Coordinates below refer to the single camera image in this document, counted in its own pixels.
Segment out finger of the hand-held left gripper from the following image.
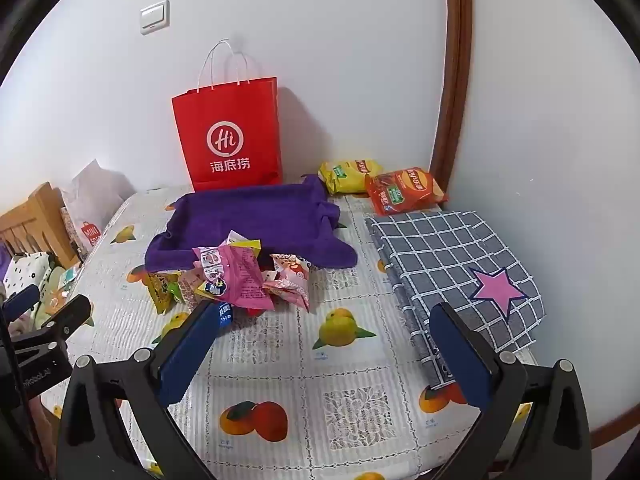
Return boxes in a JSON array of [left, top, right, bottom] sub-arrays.
[[2, 284, 41, 318], [42, 294, 93, 343]]

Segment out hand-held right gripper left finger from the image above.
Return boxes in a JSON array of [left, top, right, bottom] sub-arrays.
[[56, 299, 236, 480]]

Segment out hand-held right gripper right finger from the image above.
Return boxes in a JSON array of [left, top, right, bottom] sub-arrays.
[[425, 302, 593, 480]]

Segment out small yellow blue packet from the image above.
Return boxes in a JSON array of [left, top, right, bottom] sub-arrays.
[[194, 280, 228, 302]]

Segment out pale pink snack packet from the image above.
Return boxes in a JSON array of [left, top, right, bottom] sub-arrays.
[[179, 267, 203, 306]]

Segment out gold snack packet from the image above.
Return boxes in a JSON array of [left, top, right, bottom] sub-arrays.
[[145, 270, 181, 315]]

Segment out magenta snack packet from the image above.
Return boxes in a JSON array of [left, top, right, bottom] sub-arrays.
[[220, 240, 276, 311]]

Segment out yellow edged snack packet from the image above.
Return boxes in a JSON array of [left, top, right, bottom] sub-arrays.
[[227, 231, 262, 258]]

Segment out purple towel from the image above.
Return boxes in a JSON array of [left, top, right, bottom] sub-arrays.
[[144, 174, 359, 273]]

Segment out white dotted fabric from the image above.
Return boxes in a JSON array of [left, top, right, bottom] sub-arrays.
[[2, 252, 76, 331]]

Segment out wooden headboard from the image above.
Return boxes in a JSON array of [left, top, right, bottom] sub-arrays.
[[0, 181, 81, 271]]

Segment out grey checked cloth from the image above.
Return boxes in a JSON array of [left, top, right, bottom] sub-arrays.
[[364, 210, 546, 391]]

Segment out white shopping bag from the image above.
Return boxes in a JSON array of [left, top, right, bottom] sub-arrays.
[[60, 159, 136, 261]]

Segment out orange chips bag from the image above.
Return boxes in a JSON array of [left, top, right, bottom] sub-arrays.
[[365, 167, 448, 217]]

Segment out yellow chips bag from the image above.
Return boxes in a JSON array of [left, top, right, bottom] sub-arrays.
[[318, 158, 385, 196]]

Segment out red paper bag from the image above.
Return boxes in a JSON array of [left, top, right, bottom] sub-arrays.
[[171, 40, 283, 193]]

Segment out brown door frame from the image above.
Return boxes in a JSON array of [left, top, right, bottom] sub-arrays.
[[429, 0, 473, 181]]

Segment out white light switch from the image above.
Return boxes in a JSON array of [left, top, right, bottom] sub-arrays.
[[139, 0, 171, 36]]

